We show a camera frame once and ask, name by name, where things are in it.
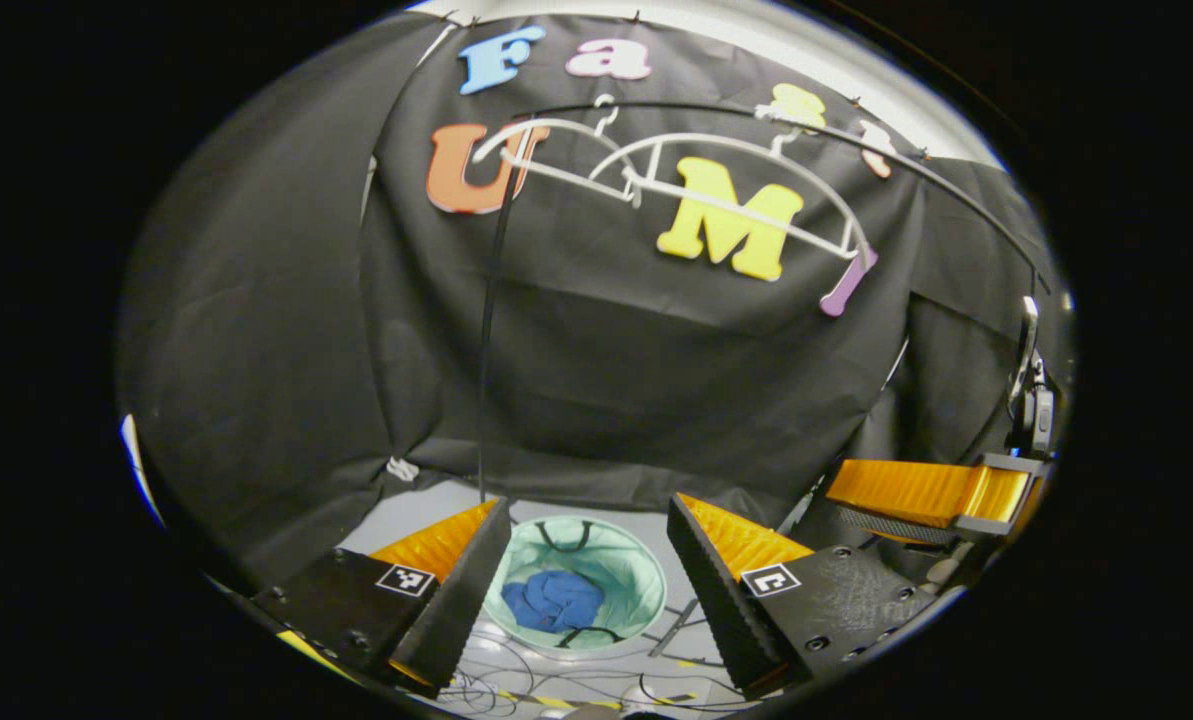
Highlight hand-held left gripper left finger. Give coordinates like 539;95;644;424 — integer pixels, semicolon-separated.
251;497;513;698

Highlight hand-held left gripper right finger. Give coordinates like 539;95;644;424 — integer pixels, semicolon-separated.
666;492;942;701

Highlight blue corduroy jacket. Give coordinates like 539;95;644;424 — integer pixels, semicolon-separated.
501;569;607;634

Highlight green laundry hamper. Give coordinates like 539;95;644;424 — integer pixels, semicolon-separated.
483;515;668;658

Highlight black clothes rack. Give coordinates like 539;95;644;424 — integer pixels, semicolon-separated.
476;98;1054;661

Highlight white plastic hanger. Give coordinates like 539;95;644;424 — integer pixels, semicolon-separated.
588;105;875;263
471;95;647;209

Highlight black backdrop cloth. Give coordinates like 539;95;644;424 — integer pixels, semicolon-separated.
116;10;1077;591

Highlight tangled floor cables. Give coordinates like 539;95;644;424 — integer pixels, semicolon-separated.
441;630;747;713

